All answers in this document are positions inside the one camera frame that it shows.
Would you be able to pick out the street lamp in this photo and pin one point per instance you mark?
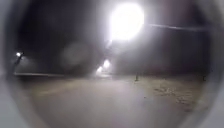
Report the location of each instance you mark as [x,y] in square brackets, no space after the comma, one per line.
[126,21]
[18,55]

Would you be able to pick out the short dark post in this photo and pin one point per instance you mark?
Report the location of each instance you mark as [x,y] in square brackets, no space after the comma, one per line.
[136,77]
[204,77]

